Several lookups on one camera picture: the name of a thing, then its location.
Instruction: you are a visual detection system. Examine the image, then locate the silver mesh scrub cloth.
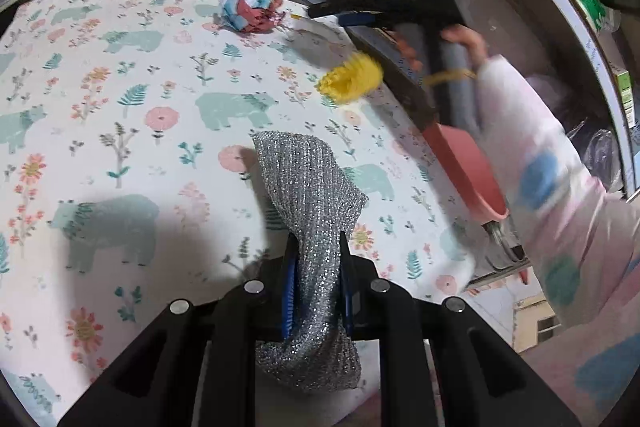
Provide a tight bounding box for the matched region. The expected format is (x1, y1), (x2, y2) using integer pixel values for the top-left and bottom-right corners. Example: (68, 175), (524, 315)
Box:
(253, 131), (368, 393)

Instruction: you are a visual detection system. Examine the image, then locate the colourful wrapper ball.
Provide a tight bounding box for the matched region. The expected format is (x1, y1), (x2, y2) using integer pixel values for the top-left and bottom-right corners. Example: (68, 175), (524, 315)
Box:
(220, 0), (285, 34)

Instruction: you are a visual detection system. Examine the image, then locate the pink sleeved right forearm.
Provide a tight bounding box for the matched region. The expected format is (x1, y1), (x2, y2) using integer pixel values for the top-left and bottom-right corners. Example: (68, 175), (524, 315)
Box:
(477, 55), (639, 426)

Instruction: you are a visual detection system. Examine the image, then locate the pink plastic trash bucket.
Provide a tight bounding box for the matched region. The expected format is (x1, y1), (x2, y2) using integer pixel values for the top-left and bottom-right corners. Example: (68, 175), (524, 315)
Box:
(423, 122), (509, 225)

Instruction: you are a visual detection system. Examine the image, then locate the person's right hand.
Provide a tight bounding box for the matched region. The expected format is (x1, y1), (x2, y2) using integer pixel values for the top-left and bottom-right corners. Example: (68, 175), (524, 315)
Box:
(389, 25), (492, 76)

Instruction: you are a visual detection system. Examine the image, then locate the small yellow foam net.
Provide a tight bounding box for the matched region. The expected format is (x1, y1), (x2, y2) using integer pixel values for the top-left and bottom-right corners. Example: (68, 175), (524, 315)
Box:
(316, 52), (384, 105)

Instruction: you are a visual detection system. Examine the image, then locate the floral bear tablecloth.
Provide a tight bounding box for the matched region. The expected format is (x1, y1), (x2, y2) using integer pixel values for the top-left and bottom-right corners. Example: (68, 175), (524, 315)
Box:
(1, 0), (489, 426)

